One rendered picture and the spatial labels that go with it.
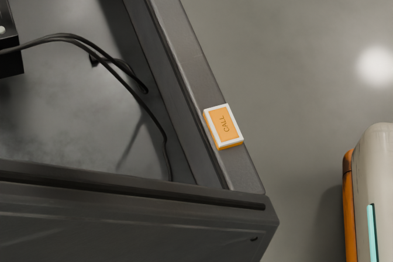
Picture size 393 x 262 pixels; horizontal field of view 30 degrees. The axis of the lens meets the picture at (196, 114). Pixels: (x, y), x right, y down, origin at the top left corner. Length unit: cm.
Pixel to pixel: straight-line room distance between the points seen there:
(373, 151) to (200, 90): 88
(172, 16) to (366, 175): 87
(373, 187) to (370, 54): 62
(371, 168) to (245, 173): 89
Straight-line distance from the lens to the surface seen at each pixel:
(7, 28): 88
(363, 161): 172
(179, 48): 90
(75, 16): 107
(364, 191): 169
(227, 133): 82
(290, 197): 189
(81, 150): 95
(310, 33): 218
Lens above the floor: 167
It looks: 59 degrees down
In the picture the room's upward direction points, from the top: 12 degrees clockwise
